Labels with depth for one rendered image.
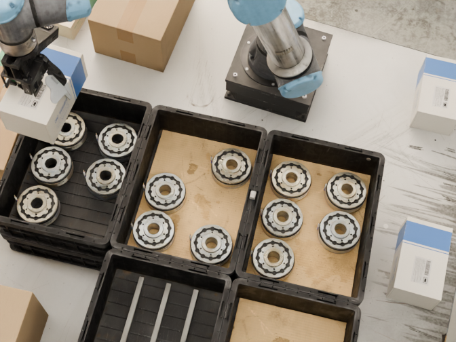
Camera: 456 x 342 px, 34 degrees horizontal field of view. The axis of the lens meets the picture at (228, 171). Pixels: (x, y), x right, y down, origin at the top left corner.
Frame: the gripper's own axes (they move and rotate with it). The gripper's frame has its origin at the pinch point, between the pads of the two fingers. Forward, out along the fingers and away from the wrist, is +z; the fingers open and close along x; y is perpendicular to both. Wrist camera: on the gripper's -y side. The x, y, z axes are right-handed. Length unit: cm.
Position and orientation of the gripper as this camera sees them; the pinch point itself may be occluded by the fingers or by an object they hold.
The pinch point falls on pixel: (43, 87)
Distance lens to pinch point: 176.6
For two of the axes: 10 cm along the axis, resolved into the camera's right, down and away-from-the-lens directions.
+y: -3.2, 8.5, -4.2
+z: -0.3, 4.3, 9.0
